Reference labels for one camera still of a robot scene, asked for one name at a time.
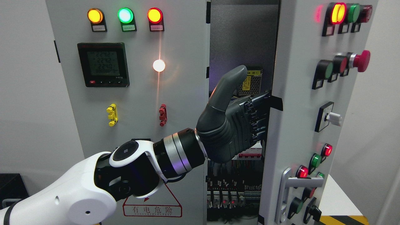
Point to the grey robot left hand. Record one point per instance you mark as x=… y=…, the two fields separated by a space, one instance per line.
x=227 y=128

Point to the grey cabinet door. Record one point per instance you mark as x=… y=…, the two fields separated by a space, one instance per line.
x=311 y=69
x=182 y=86

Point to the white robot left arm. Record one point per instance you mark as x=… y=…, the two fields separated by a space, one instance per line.
x=88 y=192

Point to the white socket breaker row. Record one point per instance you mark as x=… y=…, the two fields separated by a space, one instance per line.
x=253 y=153

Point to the metal mesh power supply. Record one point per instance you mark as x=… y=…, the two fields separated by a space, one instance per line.
x=251 y=85

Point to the lower relay terminal row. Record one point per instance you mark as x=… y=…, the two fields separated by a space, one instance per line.
x=232 y=192

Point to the white glowing lamp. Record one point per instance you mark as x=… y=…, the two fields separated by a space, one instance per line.
x=159 y=65

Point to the grey electrical cabinet body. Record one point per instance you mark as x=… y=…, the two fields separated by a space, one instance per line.
x=242 y=32

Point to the red electric warning sticker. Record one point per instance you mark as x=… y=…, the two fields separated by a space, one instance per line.
x=163 y=203

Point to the red indicator light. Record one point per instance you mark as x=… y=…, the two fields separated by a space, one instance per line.
x=156 y=20

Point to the black digital power meter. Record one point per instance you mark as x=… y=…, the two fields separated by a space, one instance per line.
x=104 y=64

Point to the red emergency stop button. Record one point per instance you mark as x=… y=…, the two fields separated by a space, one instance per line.
x=359 y=61

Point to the green indicator light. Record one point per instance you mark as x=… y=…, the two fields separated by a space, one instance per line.
x=127 y=19

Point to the yellow indicator light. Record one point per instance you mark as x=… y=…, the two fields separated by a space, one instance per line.
x=97 y=20

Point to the silver door handle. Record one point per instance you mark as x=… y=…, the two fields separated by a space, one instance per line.
x=288 y=206

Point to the right door rotary switch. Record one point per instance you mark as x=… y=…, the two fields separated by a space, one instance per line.
x=326 y=116

